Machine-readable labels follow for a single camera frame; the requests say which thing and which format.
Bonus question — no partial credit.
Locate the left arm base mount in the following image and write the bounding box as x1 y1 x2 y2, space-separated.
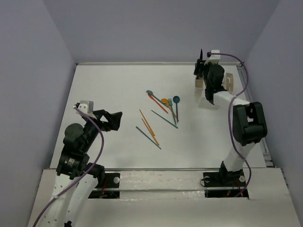
89 172 120 199

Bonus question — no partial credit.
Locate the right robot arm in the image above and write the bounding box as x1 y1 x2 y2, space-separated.
194 59 267 186

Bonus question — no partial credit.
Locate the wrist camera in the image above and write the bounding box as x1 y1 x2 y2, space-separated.
205 50 221 65
73 100 96 119

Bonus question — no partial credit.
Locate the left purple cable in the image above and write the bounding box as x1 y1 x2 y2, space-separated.
32 108 105 227

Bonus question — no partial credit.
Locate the orange plastic knife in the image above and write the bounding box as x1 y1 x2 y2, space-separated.
148 94 169 114

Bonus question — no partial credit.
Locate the orange chopstick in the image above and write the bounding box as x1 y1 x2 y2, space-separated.
139 110 155 136
142 118 160 145

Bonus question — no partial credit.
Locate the blue plastic spoon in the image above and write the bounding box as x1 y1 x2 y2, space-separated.
173 96 180 122

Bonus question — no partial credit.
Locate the teal plastic fork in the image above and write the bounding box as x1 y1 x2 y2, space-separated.
168 98 177 125

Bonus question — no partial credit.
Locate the white utensil organizer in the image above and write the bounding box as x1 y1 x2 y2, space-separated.
195 72 234 110

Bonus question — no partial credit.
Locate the black handled steel knife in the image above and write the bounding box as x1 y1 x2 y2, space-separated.
199 49 204 66

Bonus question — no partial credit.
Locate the green chopstick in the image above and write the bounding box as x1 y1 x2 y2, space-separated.
135 126 161 149
151 110 178 129

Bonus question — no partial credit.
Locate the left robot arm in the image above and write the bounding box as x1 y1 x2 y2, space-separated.
33 104 123 227

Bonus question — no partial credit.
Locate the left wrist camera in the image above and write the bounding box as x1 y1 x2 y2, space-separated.
73 100 96 119

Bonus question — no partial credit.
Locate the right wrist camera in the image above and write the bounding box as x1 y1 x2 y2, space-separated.
205 50 221 65

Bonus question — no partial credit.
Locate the orange plastic spoon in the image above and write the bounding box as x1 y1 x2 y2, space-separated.
161 98 170 110

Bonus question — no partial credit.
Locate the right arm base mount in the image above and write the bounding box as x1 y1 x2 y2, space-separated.
199 171 249 198

